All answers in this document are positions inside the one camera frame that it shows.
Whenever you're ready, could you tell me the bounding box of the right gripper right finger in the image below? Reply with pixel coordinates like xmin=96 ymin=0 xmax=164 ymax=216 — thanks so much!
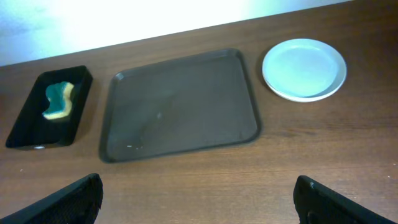
xmin=293 ymin=175 xmax=396 ymax=224

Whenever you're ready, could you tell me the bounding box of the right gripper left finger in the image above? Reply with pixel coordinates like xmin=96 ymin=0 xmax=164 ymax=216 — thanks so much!
xmin=1 ymin=173 xmax=103 ymax=224

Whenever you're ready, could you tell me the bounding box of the green and yellow sponge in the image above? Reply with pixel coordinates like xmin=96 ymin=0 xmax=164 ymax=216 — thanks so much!
xmin=42 ymin=82 xmax=75 ymax=120

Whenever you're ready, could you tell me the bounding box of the light blue round plate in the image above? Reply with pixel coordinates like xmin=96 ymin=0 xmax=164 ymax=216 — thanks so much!
xmin=262 ymin=38 xmax=348 ymax=99

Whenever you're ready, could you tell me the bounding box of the black rectangular tray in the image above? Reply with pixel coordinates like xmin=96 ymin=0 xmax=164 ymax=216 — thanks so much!
xmin=5 ymin=65 xmax=93 ymax=150

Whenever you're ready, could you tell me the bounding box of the dark brown serving tray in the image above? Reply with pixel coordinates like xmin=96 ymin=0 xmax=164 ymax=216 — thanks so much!
xmin=99 ymin=49 xmax=262 ymax=163

